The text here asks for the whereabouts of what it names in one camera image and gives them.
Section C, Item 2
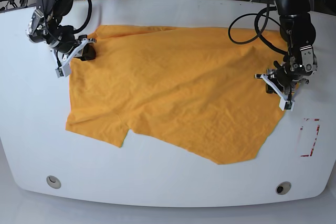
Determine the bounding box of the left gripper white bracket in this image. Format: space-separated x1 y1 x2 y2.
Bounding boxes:
254 46 319 111

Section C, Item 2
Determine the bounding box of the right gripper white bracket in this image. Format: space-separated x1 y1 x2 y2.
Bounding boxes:
25 7 98 78

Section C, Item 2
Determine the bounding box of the yellow orange T-shirt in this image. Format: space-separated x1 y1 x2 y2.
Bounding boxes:
66 25 284 165

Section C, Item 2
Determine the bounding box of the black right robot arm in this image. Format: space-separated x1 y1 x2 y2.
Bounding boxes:
26 0 97 78

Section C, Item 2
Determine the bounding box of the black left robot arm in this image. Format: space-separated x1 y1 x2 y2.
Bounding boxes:
254 0 318 111

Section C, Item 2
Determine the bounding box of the red tape rectangle marking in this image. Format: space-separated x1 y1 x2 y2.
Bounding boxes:
297 118 321 157

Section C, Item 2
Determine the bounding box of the right grey table grommet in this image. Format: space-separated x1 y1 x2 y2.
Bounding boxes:
276 182 291 195

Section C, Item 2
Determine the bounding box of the grey table grommet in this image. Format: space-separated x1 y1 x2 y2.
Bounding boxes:
276 182 291 195
46 176 61 189

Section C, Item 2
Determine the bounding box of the left grey table grommet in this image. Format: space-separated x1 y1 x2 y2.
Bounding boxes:
46 176 61 189

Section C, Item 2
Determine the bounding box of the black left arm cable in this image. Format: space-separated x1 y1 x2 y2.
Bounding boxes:
227 0 289 57

